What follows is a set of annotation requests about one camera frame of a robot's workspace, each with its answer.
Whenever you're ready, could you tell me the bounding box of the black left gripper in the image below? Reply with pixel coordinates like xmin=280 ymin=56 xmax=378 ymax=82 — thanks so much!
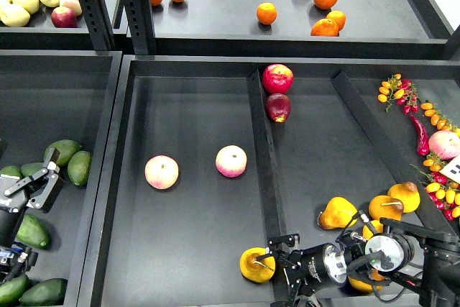
xmin=1 ymin=148 xmax=65 ymax=246

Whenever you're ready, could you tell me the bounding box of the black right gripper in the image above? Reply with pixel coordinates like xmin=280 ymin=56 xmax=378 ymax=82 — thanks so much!
xmin=266 ymin=233 xmax=345 ymax=306

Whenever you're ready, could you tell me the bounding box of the dark green avocado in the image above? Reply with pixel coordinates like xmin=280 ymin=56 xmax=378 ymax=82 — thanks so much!
xmin=16 ymin=214 xmax=51 ymax=249

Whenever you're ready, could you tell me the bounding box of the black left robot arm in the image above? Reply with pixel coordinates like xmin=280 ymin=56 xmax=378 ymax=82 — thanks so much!
xmin=1 ymin=148 xmax=64 ymax=283

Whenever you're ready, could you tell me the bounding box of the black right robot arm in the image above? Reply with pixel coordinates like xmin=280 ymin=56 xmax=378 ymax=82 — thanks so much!
xmin=257 ymin=211 xmax=459 ymax=306

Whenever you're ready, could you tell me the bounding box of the black left tray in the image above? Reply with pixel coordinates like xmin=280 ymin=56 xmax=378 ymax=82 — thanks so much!
xmin=1 ymin=50 xmax=121 ymax=306

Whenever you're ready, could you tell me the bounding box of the black tray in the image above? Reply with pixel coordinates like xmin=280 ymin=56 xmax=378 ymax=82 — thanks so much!
xmin=1 ymin=50 xmax=121 ymax=306
xmin=78 ymin=56 xmax=459 ymax=306

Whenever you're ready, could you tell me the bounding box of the pink apple centre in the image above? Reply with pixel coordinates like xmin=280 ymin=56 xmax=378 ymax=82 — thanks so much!
xmin=215 ymin=145 xmax=247 ymax=178

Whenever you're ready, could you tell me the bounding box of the pink apple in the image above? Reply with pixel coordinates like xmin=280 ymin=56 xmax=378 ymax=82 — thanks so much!
xmin=215 ymin=145 xmax=247 ymax=178
xmin=428 ymin=130 xmax=459 ymax=160
xmin=144 ymin=155 xmax=179 ymax=190

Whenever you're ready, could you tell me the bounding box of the pink apple left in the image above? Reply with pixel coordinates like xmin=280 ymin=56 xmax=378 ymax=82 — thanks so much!
xmin=144 ymin=155 xmax=179 ymax=190

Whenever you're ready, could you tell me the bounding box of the black middle tray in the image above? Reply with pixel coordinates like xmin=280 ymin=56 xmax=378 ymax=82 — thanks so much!
xmin=78 ymin=56 xmax=459 ymax=306

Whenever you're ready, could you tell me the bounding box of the dark red apple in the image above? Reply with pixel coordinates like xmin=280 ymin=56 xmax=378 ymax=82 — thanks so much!
xmin=265 ymin=93 xmax=291 ymax=123

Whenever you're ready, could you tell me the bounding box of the red chili pepper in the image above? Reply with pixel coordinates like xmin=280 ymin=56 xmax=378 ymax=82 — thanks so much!
xmin=410 ymin=114 xmax=430 ymax=156

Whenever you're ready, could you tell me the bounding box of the bright red apple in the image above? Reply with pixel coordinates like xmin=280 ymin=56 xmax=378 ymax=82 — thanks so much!
xmin=262 ymin=64 xmax=294 ymax=94

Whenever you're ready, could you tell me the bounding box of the red apple on shelf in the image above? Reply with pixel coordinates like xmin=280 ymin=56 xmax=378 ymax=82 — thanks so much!
xmin=51 ymin=6 xmax=78 ymax=28

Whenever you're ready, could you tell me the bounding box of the pink apple right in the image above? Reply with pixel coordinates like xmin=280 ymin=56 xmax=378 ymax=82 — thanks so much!
xmin=428 ymin=130 xmax=459 ymax=160

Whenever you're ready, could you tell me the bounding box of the cherry tomato bunch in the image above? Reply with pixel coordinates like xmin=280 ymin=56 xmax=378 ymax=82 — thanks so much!
xmin=377 ymin=73 xmax=419 ymax=114

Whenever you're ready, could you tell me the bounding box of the black upper shelf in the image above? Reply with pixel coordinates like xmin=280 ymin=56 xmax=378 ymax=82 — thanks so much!
xmin=1 ymin=0 xmax=459 ymax=60

